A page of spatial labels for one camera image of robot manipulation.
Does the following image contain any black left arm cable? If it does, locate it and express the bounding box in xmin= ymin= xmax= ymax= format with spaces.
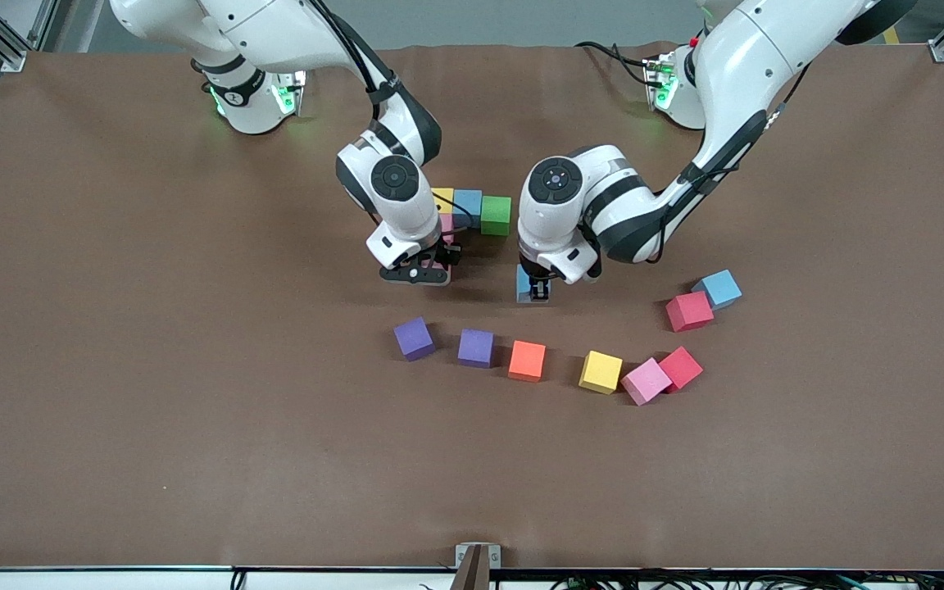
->
xmin=652 ymin=57 xmax=813 ymax=263

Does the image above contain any red foam cube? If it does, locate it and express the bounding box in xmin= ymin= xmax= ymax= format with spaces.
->
xmin=665 ymin=292 xmax=715 ymax=334
xmin=657 ymin=346 xmax=704 ymax=394

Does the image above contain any orange foam cube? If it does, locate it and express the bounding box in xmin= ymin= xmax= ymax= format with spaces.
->
xmin=508 ymin=341 xmax=547 ymax=384

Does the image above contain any brown table cover sheet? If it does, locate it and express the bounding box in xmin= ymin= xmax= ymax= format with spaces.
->
xmin=0 ymin=41 xmax=944 ymax=570

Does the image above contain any purple foam cube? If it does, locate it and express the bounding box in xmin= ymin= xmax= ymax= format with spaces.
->
xmin=457 ymin=329 xmax=495 ymax=369
xmin=393 ymin=316 xmax=437 ymax=362

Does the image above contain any black arm base cable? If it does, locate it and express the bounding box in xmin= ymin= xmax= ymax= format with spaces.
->
xmin=574 ymin=39 xmax=661 ymax=87

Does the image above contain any green foam cube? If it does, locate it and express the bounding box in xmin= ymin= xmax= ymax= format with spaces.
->
xmin=480 ymin=195 xmax=513 ymax=237

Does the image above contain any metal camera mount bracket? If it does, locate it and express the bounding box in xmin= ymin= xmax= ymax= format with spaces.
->
xmin=452 ymin=542 xmax=502 ymax=590

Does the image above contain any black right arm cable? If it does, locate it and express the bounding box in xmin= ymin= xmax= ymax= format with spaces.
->
xmin=308 ymin=0 xmax=395 ymax=222

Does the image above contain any blue foam cube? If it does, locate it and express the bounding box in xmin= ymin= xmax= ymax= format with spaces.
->
xmin=452 ymin=189 xmax=483 ymax=229
xmin=692 ymin=269 xmax=743 ymax=311
xmin=516 ymin=264 xmax=550 ymax=306

